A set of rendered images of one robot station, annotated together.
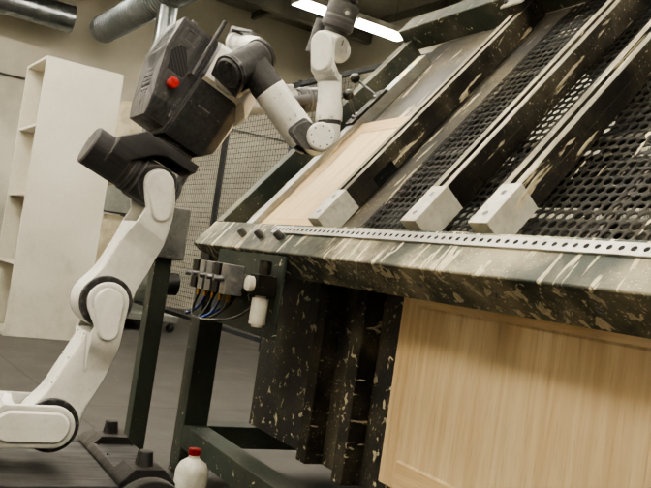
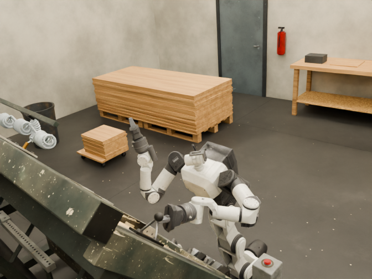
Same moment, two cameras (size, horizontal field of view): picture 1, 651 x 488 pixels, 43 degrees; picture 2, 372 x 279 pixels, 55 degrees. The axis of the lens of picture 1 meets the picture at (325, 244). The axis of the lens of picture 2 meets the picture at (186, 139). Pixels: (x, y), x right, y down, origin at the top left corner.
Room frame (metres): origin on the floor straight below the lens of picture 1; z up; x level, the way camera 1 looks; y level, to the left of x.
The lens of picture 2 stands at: (4.17, -0.21, 2.38)
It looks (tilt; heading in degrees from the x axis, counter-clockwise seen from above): 25 degrees down; 165
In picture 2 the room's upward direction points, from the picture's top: 5 degrees counter-clockwise
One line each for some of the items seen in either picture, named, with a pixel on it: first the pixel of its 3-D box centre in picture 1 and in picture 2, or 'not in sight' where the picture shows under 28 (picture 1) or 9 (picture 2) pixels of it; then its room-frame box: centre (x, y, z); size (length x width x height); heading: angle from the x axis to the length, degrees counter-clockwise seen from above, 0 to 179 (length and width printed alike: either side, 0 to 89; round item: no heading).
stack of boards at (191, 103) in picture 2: not in sight; (160, 99); (-1.91, 1.05, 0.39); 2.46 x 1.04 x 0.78; 33
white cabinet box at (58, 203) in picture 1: (54, 200); not in sight; (6.34, 2.11, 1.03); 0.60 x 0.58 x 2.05; 33
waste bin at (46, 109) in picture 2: not in sight; (41, 125); (-1.77, -1.00, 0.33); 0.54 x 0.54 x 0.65
